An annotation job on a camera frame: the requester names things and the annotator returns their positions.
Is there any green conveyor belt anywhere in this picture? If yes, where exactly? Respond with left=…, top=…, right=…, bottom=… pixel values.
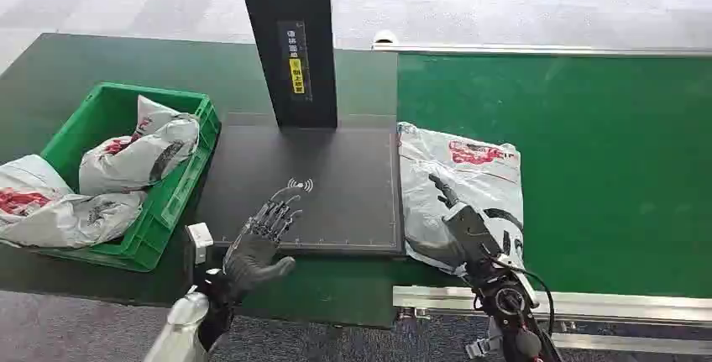
left=396, top=52, right=712, bottom=301

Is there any green plastic crate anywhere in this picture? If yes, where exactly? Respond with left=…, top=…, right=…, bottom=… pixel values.
left=37, top=81, right=223, bottom=273

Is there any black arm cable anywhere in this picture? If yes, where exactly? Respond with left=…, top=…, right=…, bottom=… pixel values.
left=489, top=258, right=556, bottom=339

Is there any silver conveyor side rail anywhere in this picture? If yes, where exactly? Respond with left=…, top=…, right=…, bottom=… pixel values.
left=371, top=41, right=712, bottom=60
left=391, top=285, right=712, bottom=328

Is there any black scanner base plate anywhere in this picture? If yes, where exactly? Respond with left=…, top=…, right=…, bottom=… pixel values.
left=194, top=124, right=405, bottom=256

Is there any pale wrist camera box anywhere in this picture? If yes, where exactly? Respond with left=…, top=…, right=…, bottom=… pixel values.
left=186, top=222, right=215, bottom=265
left=464, top=317, right=505, bottom=360

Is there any black and yellow label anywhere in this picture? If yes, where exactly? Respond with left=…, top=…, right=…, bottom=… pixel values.
left=276, top=19, right=313, bottom=102

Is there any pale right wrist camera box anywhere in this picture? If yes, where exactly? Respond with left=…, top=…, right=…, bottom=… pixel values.
left=464, top=317, right=505, bottom=360

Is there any grey parcel bag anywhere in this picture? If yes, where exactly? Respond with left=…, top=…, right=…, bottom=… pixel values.
left=78, top=95, right=201, bottom=197
left=396, top=121, right=526, bottom=278
left=0, top=154, right=148, bottom=249

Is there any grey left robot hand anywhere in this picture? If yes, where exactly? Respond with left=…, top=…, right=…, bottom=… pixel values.
left=222, top=192, right=305, bottom=302

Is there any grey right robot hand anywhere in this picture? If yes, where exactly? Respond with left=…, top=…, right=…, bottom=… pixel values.
left=408, top=172, right=506, bottom=281

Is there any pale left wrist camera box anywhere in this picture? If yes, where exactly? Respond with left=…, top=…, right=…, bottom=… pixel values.
left=186, top=222, right=215, bottom=265

